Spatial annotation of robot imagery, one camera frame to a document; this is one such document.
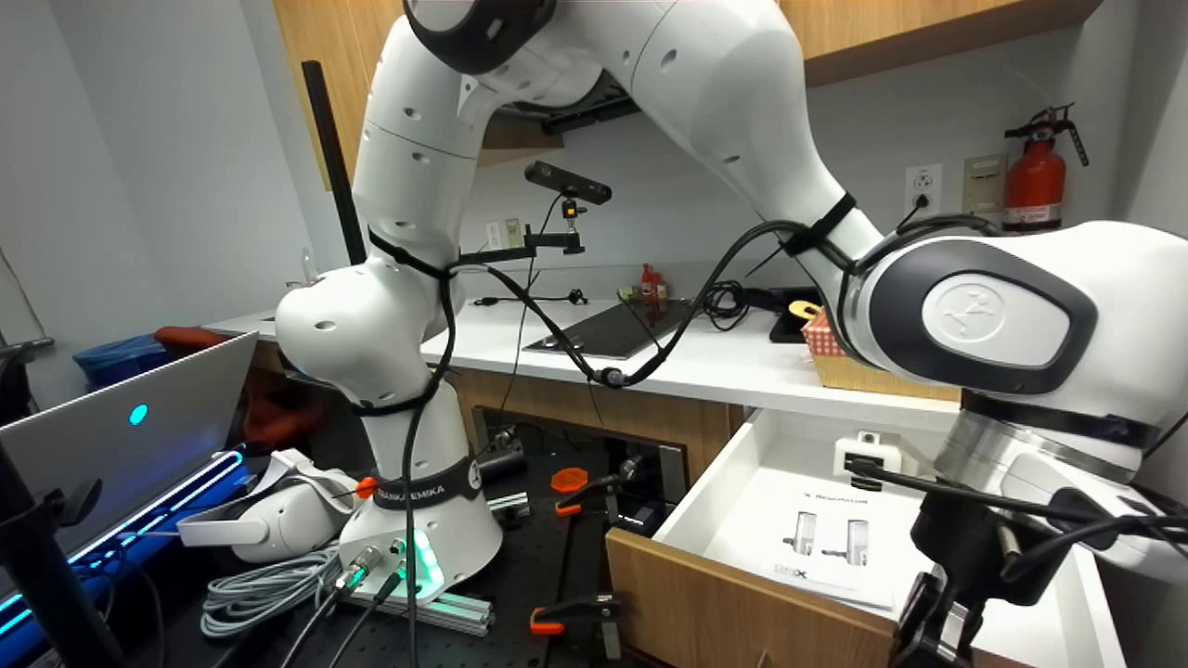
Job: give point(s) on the orange black clamp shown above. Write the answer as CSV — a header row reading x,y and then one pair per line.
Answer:
x,y
571,612
574,485

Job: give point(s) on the wooden front white drawer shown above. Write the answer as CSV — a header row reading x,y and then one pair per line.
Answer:
x,y
707,606

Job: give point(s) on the red fire extinguisher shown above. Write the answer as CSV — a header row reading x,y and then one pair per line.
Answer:
x,y
1039,173

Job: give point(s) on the blue box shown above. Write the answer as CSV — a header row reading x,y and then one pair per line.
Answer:
x,y
119,356

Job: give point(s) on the black flat tablet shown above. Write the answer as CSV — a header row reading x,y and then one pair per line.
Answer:
x,y
614,328

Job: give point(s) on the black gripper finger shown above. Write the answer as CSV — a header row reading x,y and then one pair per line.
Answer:
x,y
921,626
967,632

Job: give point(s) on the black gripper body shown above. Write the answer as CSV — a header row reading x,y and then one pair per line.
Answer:
x,y
969,543

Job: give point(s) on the silver laptop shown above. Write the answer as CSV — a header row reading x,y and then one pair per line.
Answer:
x,y
112,431

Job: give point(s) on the printed paper sheet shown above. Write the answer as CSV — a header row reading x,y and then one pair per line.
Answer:
x,y
829,543

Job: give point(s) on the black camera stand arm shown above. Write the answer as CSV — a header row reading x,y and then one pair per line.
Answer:
x,y
526,246

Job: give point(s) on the red checkered basket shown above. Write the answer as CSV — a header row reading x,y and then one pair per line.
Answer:
x,y
854,356

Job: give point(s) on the black stereo camera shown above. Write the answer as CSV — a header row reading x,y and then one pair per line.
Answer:
x,y
565,183

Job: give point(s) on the small red bottle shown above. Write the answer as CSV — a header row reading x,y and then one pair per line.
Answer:
x,y
652,289

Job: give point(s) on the white VR headset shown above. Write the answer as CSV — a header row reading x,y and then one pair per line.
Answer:
x,y
264,513

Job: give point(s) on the white wall outlet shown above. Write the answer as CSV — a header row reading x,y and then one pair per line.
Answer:
x,y
921,188

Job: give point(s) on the black upright pole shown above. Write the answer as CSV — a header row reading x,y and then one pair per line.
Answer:
x,y
334,161

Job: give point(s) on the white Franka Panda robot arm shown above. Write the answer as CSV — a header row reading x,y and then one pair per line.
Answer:
x,y
691,76

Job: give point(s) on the wooden wall cabinet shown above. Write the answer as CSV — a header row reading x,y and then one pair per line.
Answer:
x,y
940,32

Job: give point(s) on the wooden base cabinet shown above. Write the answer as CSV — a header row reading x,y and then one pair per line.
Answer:
x,y
597,408

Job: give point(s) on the black tripod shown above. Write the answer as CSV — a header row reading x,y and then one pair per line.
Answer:
x,y
42,568

